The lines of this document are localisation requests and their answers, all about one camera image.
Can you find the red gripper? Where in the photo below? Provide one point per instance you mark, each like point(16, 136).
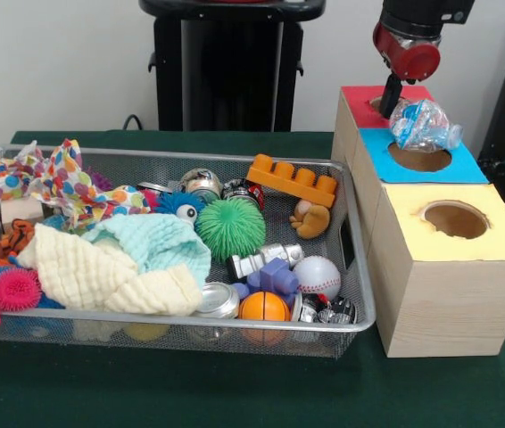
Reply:
point(410, 58)

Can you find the orange rubber toy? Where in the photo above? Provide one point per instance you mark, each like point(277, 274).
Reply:
point(293, 181)

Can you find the wooden box with three holes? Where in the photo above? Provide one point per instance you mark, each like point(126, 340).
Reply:
point(449, 285)

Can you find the clear mesh bin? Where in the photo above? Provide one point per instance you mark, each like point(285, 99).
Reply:
point(145, 339)

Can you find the white ball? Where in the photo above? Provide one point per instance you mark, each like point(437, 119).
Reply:
point(318, 277)

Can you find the green spiky ball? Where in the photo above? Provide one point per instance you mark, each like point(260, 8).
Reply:
point(231, 229)

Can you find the small orange basketball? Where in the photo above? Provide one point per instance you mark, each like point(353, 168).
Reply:
point(264, 306)

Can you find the silver can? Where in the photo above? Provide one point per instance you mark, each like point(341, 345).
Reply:
point(218, 300)

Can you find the mint green cloth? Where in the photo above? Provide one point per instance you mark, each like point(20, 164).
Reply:
point(159, 245)

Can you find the polka dot cloth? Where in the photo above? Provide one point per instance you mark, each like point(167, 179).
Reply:
point(65, 183)

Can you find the cream yellow cloth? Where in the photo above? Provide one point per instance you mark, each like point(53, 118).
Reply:
point(101, 276)

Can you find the pink spiky ball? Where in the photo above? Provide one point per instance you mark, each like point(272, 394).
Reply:
point(13, 290)

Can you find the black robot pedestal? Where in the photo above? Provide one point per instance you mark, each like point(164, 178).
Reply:
point(226, 71)

